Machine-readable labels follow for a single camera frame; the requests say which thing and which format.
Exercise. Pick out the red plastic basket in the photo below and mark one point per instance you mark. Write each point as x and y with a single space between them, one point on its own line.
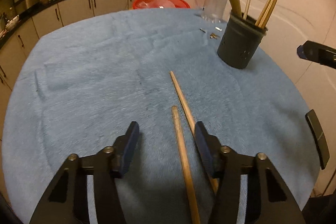
143 4

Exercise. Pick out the blue towel table cover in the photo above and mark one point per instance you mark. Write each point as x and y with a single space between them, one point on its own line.
82 86

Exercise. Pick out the black utensil holder cup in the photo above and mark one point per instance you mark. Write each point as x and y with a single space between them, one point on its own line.
240 40

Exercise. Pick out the clear glass pitcher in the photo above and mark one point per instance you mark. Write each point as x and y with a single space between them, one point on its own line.
212 10

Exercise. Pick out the kitchen cabinets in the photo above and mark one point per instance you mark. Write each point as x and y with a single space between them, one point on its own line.
17 44

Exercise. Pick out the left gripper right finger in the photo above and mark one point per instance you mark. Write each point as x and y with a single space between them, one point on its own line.
269 199

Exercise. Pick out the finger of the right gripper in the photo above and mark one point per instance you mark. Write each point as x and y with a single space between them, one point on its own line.
318 53

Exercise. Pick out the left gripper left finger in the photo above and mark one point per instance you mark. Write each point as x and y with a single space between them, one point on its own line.
65 199

